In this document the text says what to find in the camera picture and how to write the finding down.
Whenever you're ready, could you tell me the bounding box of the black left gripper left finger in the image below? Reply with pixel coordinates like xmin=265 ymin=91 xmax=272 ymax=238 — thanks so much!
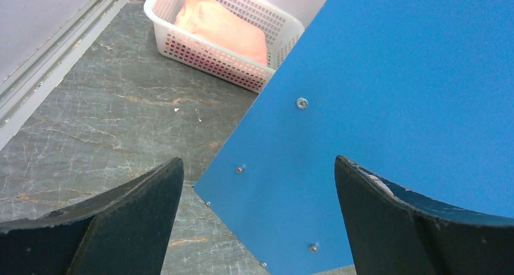
xmin=1 ymin=157 xmax=184 ymax=274

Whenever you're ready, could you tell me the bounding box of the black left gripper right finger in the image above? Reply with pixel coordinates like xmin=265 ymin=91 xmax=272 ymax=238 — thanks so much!
xmin=335 ymin=156 xmax=513 ymax=274

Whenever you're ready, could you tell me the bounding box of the blue pink yellow shelf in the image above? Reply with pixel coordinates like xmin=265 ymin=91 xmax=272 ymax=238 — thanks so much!
xmin=194 ymin=0 xmax=513 ymax=274

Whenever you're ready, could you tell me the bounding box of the white plastic basket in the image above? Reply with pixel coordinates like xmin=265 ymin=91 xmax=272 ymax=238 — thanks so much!
xmin=144 ymin=0 xmax=304 ymax=93

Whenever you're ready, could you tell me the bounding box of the orange cloth in basket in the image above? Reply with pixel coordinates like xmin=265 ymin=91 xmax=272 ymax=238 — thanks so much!
xmin=175 ymin=0 xmax=267 ymax=66

